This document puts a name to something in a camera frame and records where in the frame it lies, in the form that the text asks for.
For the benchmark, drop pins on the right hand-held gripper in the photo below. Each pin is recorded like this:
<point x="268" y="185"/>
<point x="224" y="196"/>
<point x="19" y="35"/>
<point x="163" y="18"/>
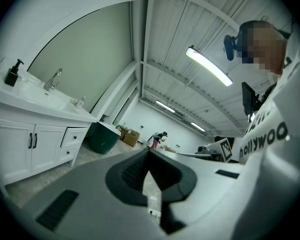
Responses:
<point x="226" y="150"/>

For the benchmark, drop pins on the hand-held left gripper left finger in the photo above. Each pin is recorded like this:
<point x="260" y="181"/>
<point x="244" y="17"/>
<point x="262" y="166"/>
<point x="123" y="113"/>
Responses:
<point x="90" y="184"/>

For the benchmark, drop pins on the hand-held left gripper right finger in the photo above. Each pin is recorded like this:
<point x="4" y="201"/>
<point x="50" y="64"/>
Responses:
<point x="205" y="181"/>

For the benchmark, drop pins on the white drawer with black knob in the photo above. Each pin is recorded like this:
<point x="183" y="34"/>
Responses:
<point x="73" y="137"/>
<point x="68" y="153"/>

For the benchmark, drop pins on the long ceiling light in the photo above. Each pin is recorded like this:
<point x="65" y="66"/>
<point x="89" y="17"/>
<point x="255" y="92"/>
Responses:
<point x="165" y="106"/>
<point x="198" y="126"/>
<point x="207" y="65"/>

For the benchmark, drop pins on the dark green bathtub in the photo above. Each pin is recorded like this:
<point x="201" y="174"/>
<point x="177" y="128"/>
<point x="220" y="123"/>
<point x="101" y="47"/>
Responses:
<point x="103" y="140"/>

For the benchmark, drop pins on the black chest-mounted device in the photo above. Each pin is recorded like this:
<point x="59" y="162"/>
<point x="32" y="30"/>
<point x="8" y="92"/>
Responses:
<point x="248" y="100"/>

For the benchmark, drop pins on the white cabinet door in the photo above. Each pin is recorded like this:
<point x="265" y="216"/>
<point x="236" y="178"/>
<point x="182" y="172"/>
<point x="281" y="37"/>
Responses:
<point x="10" y="149"/>
<point x="48" y="146"/>

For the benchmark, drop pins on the cardboard box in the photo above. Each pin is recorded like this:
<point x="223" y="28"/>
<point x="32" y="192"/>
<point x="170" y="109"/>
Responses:
<point x="122" y="131"/>
<point x="131" y="137"/>

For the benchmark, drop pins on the person's white printed shirt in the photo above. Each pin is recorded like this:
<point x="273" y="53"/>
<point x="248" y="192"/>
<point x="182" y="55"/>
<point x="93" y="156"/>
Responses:
<point x="277" y="114"/>

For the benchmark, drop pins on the white vanity cabinet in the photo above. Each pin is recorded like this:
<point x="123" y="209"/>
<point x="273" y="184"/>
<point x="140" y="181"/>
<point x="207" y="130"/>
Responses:
<point x="17" y="149"/>

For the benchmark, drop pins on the small clear pump bottle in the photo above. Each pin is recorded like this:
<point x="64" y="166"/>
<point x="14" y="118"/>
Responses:
<point x="81" y="103"/>

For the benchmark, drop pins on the white sink countertop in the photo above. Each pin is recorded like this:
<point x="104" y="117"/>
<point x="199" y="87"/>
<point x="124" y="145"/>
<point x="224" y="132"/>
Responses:
<point x="40" y="101"/>

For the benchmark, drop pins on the chrome faucet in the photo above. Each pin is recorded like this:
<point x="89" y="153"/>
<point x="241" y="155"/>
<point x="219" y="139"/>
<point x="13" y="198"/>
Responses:
<point x="51" y="82"/>

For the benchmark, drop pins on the person's head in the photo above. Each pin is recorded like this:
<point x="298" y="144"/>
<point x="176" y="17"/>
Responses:
<point x="262" y="46"/>

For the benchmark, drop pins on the black soap dispenser bottle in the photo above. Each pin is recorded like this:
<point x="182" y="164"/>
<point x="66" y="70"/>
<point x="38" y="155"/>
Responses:
<point x="12" y="75"/>

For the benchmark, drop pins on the black head-mounted camera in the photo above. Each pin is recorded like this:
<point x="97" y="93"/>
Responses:
<point x="231" y="47"/>

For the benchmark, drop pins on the arched wall mirror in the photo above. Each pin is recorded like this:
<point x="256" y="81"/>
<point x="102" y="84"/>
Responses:
<point x="90" y="54"/>

